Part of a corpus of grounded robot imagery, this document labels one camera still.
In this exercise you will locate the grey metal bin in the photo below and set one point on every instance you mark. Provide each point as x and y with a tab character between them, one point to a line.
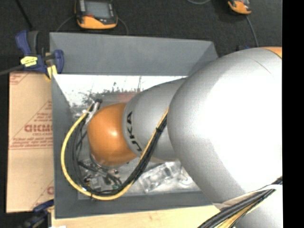
123	56

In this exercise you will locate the clear plastic bottle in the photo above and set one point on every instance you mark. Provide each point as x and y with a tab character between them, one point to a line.
164	177

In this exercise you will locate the brown cardboard board red print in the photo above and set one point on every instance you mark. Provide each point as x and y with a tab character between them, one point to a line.
28	170

